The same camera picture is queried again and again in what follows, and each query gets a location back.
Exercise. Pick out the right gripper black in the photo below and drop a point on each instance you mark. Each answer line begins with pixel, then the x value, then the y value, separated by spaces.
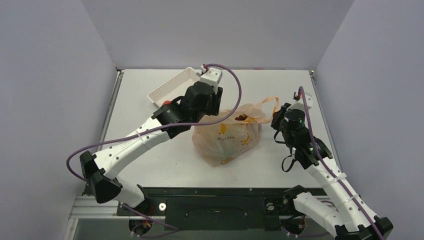
pixel 278 117

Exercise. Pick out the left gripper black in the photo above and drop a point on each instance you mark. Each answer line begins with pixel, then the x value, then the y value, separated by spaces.
pixel 215 98

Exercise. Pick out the fake peach orange red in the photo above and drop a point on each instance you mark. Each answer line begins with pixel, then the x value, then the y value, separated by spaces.
pixel 166 102

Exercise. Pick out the translucent orange plastic bag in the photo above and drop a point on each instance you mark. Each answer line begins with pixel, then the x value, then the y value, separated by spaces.
pixel 218 144

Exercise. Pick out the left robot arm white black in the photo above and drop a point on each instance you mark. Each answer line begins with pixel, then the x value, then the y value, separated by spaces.
pixel 101 169

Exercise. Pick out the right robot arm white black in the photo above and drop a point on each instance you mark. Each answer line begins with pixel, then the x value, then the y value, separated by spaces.
pixel 350 218

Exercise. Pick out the dark red fruit in bag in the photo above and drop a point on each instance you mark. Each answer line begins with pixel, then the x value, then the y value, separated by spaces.
pixel 241 117

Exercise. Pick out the white perforated plastic basket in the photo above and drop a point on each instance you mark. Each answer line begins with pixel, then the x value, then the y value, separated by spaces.
pixel 174 87

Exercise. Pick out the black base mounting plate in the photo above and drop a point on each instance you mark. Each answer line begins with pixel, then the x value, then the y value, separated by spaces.
pixel 222 209

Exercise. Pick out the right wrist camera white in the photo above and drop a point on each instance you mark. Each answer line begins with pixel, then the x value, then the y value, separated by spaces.
pixel 302 101

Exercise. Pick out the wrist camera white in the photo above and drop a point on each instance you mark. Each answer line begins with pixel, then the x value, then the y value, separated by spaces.
pixel 302 101
pixel 211 76

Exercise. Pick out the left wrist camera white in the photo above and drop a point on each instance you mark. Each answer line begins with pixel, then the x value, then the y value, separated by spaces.
pixel 211 76

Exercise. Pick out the aluminium rail frame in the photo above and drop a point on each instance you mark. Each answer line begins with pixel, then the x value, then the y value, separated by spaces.
pixel 111 221

